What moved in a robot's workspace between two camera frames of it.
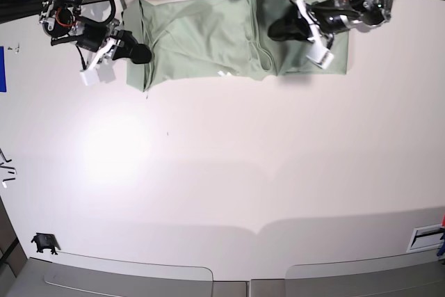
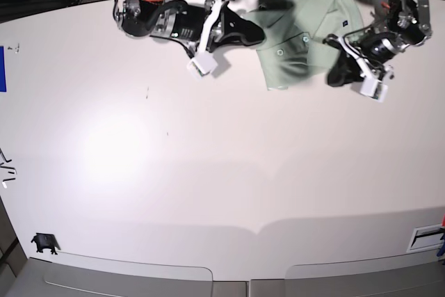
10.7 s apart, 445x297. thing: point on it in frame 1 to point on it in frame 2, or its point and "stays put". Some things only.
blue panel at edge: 3,81 stays put
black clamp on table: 46,241 stays put
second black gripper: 300,25 to 350,67
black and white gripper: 139,53 to 222,23
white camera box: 319,55 to 374,88
